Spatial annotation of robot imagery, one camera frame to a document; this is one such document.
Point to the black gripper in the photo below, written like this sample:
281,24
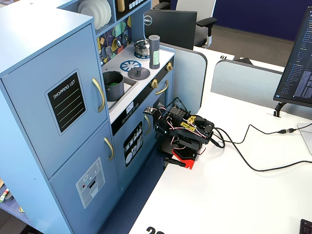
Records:
183,156

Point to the gray salt shaker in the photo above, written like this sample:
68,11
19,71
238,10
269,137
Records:
154,52

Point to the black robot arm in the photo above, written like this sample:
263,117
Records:
195,130

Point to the black table clamp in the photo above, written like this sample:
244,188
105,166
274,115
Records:
173,161

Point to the gold stove knob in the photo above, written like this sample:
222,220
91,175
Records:
154,83
169,66

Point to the rounded gray desk divider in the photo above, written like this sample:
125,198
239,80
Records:
187,78

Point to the gray pot lid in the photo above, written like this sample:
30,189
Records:
139,73

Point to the steel toy pot with lid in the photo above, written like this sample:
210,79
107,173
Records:
142,47

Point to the long gray desk divider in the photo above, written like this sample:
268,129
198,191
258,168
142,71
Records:
243,80

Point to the metal toy spatula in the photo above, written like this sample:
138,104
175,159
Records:
108,50

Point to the metal toy ladle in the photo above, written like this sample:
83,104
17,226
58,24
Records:
118,43

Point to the metal toy spoon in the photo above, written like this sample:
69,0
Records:
126,37

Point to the black dell monitor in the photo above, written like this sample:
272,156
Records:
170,26

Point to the white and black office chair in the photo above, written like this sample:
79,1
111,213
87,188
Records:
195,9

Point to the silver flat stand plate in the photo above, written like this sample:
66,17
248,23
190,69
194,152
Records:
306,136

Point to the white toy plate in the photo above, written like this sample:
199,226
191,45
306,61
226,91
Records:
103,11
89,12
109,11

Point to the monitor showing code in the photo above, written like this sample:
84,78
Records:
296,61

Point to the blue toy play kitchen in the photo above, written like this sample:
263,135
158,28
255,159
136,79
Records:
36,61

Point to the black keyboard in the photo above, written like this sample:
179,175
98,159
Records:
306,227

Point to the gray tape roll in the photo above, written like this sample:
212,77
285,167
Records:
7,196

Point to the red robot base plate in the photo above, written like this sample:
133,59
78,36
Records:
185,158

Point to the small wrist camera board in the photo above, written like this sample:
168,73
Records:
149,111

